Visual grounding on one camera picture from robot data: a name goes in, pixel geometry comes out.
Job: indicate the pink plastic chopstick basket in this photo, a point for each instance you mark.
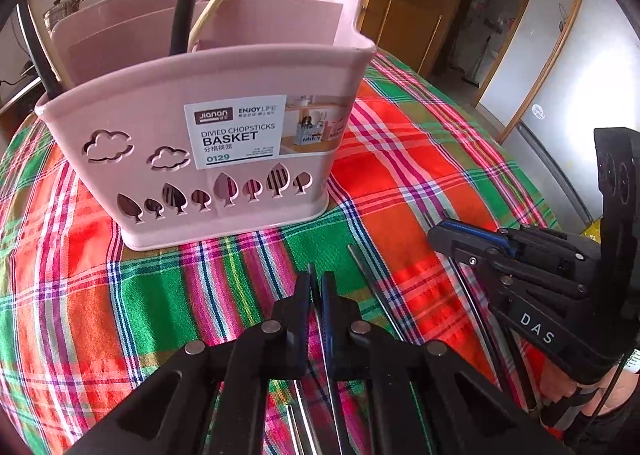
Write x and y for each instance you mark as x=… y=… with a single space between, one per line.
x=225 y=150

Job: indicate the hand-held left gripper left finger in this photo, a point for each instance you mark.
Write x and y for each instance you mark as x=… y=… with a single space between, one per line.
x=304 y=300

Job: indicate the steel steamer pot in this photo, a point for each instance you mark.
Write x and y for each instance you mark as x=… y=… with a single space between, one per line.
x=62 y=15

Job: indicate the person's right hand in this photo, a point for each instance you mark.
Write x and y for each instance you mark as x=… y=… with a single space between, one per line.
x=620 y=392

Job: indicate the cream chopstick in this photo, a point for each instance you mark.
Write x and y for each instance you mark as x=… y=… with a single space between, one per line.
x=47 y=35

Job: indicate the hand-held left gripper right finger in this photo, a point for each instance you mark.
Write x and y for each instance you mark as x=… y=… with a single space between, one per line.
x=330 y=305

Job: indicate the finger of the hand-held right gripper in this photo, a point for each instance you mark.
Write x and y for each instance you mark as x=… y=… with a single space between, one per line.
x=475 y=234
x=450 y=245

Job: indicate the silver refrigerator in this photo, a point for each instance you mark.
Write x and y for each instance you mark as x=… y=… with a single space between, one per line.
x=565 y=85

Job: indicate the plaid tablecloth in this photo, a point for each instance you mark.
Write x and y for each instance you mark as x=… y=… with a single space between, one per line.
x=100 y=295

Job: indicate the wooden door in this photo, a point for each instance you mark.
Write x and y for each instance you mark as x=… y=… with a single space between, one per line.
x=415 y=0

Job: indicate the silver metal chopstick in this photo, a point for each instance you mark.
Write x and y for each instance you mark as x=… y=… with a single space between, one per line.
x=302 y=420
x=375 y=292

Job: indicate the black induction cooker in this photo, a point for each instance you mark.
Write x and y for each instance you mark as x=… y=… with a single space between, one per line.
x=17 y=90

